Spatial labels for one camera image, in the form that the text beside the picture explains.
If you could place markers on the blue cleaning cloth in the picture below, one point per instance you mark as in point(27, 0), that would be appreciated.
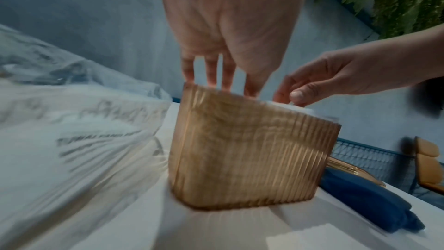
point(374, 205)

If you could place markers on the person's left hand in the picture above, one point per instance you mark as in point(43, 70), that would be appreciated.
point(236, 10)

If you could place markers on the orange slotted lid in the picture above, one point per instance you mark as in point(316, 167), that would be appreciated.
point(357, 170)

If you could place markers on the cat print tissue pack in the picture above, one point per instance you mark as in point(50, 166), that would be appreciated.
point(69, 106)

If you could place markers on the orange transparent tissue box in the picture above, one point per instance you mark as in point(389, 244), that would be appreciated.
point(249, 155)

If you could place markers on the blue planter base rail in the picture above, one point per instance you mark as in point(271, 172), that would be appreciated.
point(353, 13)

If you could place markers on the orange chair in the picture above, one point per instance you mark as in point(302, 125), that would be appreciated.
point(430, 166)

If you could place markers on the person's right forearm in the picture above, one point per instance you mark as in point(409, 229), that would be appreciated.
point(416, 56)

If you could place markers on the white tissue bundle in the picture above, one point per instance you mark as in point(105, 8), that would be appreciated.
point(295, 109)

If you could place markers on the person's right hand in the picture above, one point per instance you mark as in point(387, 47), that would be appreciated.
point(333, 76)

